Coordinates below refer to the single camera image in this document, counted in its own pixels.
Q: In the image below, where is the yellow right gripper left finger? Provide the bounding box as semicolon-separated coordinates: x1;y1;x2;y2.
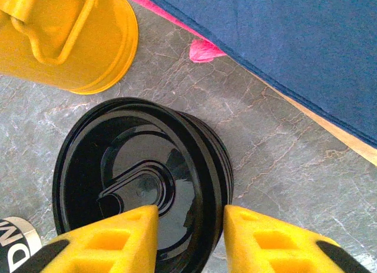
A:
13;204;160;273

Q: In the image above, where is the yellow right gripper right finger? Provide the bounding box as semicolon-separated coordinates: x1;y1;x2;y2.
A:
223;204;372;273

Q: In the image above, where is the stack of white paper cups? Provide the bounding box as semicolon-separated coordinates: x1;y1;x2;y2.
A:
0;216;42;273

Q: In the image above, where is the yellow metal utensil bucket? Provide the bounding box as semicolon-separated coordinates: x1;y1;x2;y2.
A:
0;0;139;96

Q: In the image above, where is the pink napkin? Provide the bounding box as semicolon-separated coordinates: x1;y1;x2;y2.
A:
114;0;228;64

